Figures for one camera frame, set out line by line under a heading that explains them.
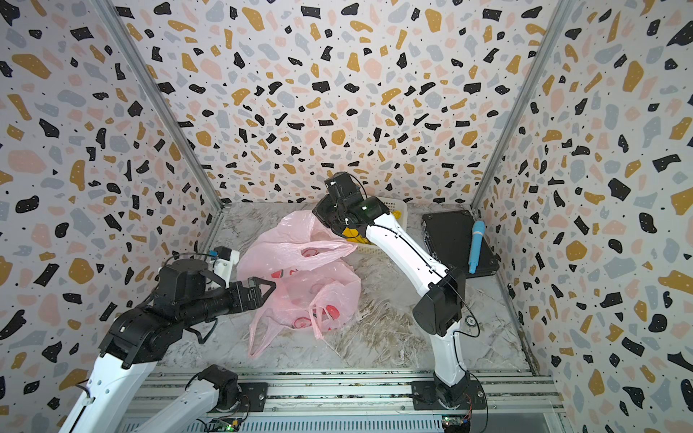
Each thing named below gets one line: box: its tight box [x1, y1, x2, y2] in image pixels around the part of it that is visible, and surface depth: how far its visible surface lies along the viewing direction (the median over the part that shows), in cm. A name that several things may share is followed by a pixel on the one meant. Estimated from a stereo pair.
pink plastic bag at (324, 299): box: [248, 259, 362, 359], surface depth 87 cm
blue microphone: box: [468, 220, 486, 275], surface depth 102 cm
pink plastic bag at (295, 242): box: [238, 210, 359, 281], surface depth 73 cm
